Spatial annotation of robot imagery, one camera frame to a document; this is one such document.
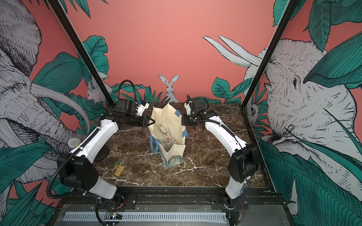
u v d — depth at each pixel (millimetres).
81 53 868
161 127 983
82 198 485
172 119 933
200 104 647
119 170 837
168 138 963
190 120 716
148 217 701
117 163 878
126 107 651
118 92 1152
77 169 471
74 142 701
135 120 699
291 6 689
